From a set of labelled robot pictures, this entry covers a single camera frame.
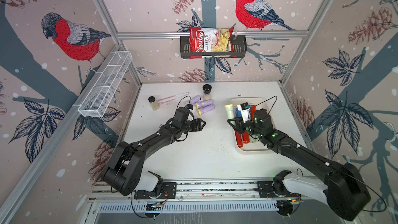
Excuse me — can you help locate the red flashlight white head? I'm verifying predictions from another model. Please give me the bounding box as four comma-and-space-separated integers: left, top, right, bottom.
250, 105, 256, 121

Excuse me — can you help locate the red cassava chips bag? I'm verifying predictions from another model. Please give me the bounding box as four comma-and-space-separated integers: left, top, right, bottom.
189, 27, 235, 53

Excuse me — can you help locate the small glass spice bottle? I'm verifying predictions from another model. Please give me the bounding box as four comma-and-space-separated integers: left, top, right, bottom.
148, 96, 160, 111

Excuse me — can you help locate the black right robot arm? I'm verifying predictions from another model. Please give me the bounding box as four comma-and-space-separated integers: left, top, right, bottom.
228, 109, 371, 221

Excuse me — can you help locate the aluminium front rail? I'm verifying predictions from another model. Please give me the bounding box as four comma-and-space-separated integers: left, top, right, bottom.
90, 178, 346, 202

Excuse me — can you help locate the blue flashlight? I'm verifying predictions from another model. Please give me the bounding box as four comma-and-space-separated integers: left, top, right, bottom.
235, 108, 241, 118

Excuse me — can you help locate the purple flashlight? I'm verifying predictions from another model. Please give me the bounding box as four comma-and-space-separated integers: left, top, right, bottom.
195, 100, 213, 109
197, 105, 215, 116
190, 95, 202, 105

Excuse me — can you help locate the green flashlight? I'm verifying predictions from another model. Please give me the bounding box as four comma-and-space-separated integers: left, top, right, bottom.
224, 104, 235, 119

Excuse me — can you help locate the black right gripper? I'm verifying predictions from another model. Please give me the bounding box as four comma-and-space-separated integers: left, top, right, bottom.
227, 115, 264, 139

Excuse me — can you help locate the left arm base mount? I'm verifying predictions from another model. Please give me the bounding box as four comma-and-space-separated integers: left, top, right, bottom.
133, 171, 177, 200

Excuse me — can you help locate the cream plastic storage tray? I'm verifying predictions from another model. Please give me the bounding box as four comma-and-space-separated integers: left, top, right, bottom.
228, 97, 275, 155

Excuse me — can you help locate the white wire mesh shelf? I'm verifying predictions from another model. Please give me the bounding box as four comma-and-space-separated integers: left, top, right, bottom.
78, 51, 132, 118

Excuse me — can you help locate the black wall basket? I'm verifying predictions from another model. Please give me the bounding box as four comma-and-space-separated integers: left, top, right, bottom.
180, 35, 247, 59

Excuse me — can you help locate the purple flashlight top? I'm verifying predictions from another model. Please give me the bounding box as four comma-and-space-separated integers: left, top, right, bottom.
190, 95, 202, 105

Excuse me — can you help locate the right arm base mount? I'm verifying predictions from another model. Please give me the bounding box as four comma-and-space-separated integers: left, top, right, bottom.
256, 170, 301, 198

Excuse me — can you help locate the black-top pepper grinder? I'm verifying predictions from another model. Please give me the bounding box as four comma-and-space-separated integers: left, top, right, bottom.
202, 84, 212, 101

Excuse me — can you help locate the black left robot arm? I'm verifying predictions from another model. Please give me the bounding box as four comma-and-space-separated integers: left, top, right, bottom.
100, 107, 206, 197

